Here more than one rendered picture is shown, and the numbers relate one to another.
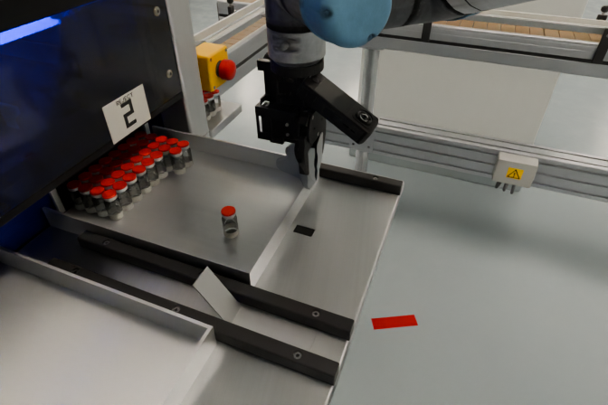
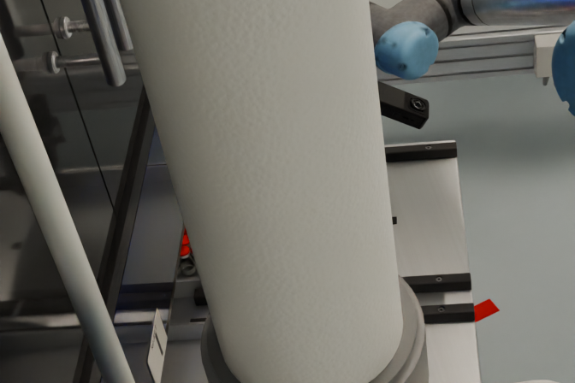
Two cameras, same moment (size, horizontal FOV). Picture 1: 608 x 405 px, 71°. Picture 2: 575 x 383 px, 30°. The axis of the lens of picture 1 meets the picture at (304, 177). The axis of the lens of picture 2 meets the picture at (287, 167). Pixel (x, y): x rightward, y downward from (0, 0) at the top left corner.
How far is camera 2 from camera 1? 1.05 m
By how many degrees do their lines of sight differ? 10
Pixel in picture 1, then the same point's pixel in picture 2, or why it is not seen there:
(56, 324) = not seen: hidden behind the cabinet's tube
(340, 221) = (415, 201)
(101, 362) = not seen: hidden behind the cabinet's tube
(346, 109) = (402, 103)
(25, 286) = (180, 350)
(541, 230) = not seen: outside the picture
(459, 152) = (481, 51)
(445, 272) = (512, 226)
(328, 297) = (440, 267)
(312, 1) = (388, 59)
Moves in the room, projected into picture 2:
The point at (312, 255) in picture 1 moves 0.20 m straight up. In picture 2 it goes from (407, 238) to (398, 138)
